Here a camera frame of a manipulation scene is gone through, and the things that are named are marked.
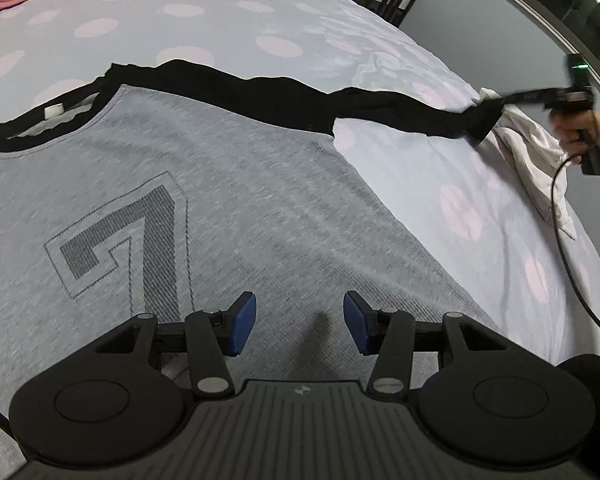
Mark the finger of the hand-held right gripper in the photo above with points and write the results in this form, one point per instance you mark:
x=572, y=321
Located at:
x=525, y=97

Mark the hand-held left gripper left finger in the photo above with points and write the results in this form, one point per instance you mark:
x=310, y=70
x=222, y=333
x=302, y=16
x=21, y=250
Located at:
x=242, y=322

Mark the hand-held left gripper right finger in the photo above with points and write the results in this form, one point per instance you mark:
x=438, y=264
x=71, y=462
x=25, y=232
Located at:
x=356, y=322

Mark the grey shirt with black sleeves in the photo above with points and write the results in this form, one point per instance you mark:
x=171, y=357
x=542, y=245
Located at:
x=230, y=185

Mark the cream crumpled garment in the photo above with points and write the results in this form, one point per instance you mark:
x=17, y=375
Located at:
x=535, y=160

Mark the dark window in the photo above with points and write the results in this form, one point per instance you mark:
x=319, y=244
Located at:
x=570, y=5

